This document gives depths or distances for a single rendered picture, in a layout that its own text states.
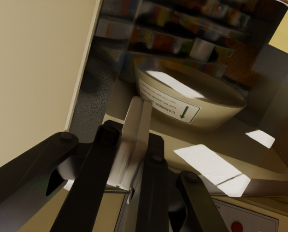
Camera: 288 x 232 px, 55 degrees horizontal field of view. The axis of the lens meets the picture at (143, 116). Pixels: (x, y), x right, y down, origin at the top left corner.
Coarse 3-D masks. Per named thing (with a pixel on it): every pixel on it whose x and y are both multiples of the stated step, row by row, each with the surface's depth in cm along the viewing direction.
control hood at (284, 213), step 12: (60, 192) 31; (48, 204) 30; (60, 204) 31; (108, 204) 32; (120, 204) 32; (240, 204) 34; (252, 204) 35; (264, 204) 35; (276, 204) 36; (36, 216) 30; (48, 216) 30; (108, 216) 31; (276, 216) 35; (24, 228) 29; (36, 228) 29; (48, 228) 30; (96, 228) 30; (108, 228) 31
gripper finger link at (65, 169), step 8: (120, 128) 17; (80, 144) 14; (88, 144) 14; (80, 152) 13; (72, 160) 13; (80, 160) 13; (56, 168) 13; (64, 168) 13; (72, 168) 13; (56, 176) 13; (64, 176) 13; (72, 176) 13
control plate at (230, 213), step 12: (216, 204) 34; (228, 204) 34; (120, 216) 31; (228, 216) 33; (240, 216) 34; (252, 216) 34; (264, 216) 34; (120, 228) 31; (228, 228) 33; (252, 228) 33; (264, 228) 34; (276, 228) 34
